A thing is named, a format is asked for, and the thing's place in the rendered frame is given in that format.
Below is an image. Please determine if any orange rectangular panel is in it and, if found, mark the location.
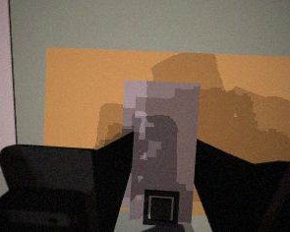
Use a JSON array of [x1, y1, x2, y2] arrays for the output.
[[43, 47, 290, 164]]

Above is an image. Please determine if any pale pink flat strip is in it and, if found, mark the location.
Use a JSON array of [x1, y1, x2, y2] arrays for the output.
[[0, 0, 18, 151]]

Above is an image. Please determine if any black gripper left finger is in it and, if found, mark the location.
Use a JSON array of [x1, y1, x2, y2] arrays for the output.
[[0, 132, 134, 232]]

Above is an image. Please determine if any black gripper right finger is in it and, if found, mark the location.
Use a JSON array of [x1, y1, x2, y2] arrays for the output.
[[194, 139, 290, 232]]

